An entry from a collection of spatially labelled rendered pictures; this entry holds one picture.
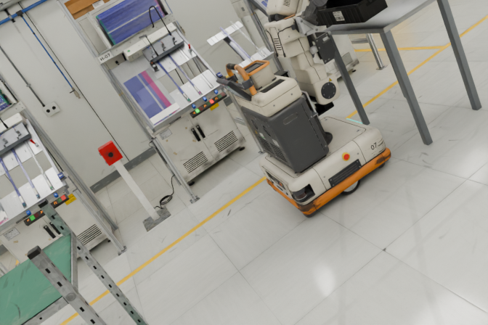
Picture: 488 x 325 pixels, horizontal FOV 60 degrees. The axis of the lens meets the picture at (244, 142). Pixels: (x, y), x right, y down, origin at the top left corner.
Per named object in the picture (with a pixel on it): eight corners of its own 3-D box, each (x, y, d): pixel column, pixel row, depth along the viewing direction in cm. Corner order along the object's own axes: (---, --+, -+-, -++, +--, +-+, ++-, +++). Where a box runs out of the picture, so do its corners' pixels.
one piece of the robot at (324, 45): (320, 67, 250) (305, 35, 242) (299, 65, 275) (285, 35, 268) (341, 54, 252) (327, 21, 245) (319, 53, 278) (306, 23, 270)
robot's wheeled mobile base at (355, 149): (308, 220, 249) (290, 188, 240) (269, 186, 308) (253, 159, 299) (396, 158, 260) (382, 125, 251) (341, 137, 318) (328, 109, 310)
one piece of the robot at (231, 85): (260, 108, 239) (229, 85, 231) (241, 100, 272) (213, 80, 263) (271, 91, 239) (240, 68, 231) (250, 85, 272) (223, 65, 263)
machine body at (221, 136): (249, 146, 401) (217, 91, 379) (188, 189, 385) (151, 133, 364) (226, 136, 460) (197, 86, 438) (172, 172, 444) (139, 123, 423)
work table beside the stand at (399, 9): (428, 145, 261) (383, 28, 233) (363, 125, 326) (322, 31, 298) (481, 107, 268) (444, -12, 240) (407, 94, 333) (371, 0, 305)
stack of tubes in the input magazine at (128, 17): (165, 15, 364) (149, -14, 355) (114, 45, 353) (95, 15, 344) (163, 17, 376) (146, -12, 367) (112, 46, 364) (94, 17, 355)
